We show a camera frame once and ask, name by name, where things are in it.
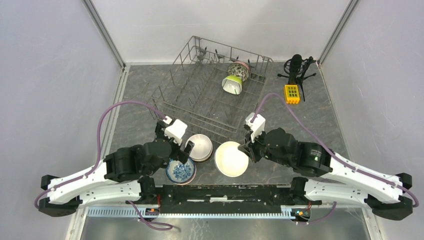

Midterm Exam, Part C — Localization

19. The blue floral bowl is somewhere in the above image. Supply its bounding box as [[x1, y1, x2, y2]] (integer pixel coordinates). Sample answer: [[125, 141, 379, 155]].
[[165, 158, 197, 185]]

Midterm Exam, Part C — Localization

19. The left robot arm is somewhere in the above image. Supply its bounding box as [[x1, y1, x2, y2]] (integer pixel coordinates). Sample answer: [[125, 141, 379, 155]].
[[36, 119, 194, 217]]

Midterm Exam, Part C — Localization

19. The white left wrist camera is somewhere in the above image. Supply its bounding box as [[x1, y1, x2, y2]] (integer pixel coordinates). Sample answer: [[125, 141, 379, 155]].
[[163, 115, 188, 146]]

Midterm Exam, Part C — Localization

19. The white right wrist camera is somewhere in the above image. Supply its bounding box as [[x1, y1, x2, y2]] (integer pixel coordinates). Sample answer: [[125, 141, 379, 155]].
[[245, 112, 266, 144]]

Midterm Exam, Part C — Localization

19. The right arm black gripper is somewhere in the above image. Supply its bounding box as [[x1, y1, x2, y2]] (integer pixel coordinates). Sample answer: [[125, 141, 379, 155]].
[[238, 126, 293, 168]]

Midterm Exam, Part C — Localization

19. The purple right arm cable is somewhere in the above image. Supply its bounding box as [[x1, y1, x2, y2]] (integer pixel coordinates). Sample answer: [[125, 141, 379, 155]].
[[250, 92, 420, 226]]

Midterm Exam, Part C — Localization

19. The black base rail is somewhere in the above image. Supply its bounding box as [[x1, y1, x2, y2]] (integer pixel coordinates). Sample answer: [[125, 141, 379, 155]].
[[134, 184, 322, 214]]

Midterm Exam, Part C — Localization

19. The floral brown patterned bowl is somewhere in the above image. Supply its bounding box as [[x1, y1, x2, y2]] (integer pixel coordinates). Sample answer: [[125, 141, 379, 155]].
[[227, 61, 251, 82]]

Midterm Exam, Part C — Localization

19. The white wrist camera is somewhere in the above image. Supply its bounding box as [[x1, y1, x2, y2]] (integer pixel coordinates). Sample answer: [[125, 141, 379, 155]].
[[245, 112, 266, 144], [163, 115, 188, 146]]

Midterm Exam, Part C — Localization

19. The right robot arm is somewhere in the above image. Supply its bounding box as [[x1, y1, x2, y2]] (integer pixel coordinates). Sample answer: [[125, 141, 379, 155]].
[[238, 128, 419, 221]]

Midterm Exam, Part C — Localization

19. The grey wire dish rack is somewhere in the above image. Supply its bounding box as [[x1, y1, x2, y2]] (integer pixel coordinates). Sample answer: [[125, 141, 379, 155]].
[[149, 36, 274, 144]]

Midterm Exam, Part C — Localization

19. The yellow block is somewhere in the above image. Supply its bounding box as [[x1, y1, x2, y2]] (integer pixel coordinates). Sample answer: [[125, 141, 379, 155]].
[[283, 84, 301, 105]]

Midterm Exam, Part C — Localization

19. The black microphone on tripod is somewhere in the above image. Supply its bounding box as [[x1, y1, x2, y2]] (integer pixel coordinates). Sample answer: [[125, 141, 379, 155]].
[[277, 54, 317, 101]]

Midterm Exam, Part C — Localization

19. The green and white bowl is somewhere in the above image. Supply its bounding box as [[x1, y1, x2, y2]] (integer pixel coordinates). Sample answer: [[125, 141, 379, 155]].
[[221, 75, 243, 95]]

